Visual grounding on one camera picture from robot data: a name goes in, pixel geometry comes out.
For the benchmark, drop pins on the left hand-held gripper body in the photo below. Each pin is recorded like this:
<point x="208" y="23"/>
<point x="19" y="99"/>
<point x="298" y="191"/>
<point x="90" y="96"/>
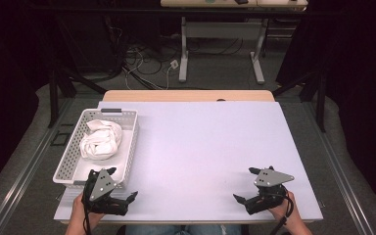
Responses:
<point x="103" y="182"/>

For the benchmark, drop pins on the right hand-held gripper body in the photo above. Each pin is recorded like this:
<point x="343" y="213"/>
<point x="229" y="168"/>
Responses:
<point x="271" y="178"/>

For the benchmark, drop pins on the person's left hand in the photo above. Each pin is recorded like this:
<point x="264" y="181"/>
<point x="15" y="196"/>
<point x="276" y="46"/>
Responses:
<point x="78" y="210"/>

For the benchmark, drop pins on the person's right hand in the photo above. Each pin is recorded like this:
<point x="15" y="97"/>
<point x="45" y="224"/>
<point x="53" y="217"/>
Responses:
<point x="287" y="213"/>

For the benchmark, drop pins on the crumpled white cloth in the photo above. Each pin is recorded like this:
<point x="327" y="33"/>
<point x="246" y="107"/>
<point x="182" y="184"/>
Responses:
<point x="101" y="140"/>

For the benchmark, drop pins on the white perforated plastic basket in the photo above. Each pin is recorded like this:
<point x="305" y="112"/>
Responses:
<point x="129" y="143"/>

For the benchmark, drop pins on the white table cover board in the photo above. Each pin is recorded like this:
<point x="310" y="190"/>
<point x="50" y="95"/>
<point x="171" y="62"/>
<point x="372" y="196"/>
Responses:
<point x="202" y="147"/>

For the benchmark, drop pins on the black metal stand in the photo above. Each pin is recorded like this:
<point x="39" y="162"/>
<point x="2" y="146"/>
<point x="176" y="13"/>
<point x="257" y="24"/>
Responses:
<point x="321" y="98"/>
<point x="54" y="98"/>

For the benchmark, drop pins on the light wooden table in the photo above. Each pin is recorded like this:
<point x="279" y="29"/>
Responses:
<point x="176" y="95"/>

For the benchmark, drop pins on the white power adapter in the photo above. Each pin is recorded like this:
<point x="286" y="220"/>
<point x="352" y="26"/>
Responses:
<point x="174" y="64"/>

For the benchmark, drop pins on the dark curtain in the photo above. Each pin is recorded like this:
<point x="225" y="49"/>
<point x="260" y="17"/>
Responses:
<point x="362" y="81"/>
<point x="6" y="81"/>

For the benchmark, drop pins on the white desk with metal legs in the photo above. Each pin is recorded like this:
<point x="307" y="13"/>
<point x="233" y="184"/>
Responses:
<point x="222" y="31"/>

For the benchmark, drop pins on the grey drawer unit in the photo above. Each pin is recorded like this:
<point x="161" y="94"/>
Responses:
<point x="282" y="29"/>

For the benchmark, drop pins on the black rectangular floor frame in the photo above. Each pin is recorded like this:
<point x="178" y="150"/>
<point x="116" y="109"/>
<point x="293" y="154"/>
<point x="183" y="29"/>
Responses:
<point x="60" y="138"/>

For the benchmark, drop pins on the aluminium floor rail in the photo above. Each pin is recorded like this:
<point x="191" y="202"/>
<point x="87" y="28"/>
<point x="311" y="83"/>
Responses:
<point x="339" y="169"/>
<point x="29" y="169"/>

